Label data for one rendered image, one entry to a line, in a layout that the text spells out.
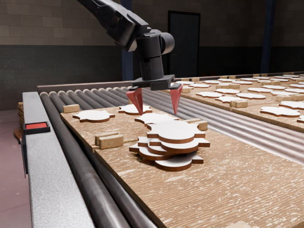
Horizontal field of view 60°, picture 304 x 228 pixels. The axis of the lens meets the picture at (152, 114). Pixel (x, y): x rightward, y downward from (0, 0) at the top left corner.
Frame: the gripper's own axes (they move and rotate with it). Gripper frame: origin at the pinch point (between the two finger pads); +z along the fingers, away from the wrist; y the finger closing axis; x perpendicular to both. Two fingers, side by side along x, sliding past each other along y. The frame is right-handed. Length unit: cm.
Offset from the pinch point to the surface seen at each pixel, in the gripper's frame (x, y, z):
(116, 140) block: 12.3, 7.3, 3.0
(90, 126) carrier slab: -1.1, 23.1, 4.2
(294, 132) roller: -21.0, -36.0, 15.3
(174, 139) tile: 16.8, -8.7, 0.7
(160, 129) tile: 11.4, -4.1, 0.6
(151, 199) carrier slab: 31.3, -8.1, 4.8
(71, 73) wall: -419, 336, 36
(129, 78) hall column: -405, 196, 57
